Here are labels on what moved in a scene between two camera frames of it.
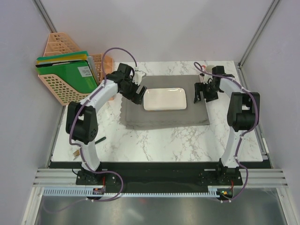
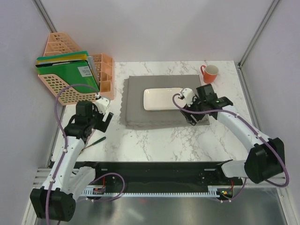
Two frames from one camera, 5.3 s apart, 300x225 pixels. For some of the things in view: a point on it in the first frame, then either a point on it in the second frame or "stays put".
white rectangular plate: x=165 y=99 stays put
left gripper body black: x=130 y=92 → x=98 y=123
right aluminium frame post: x=268 y=14 stays put
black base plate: x=124 y=175 stays put
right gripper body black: x=210 y=92 → x=198 y=116
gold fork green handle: x=77 y=153 stays put
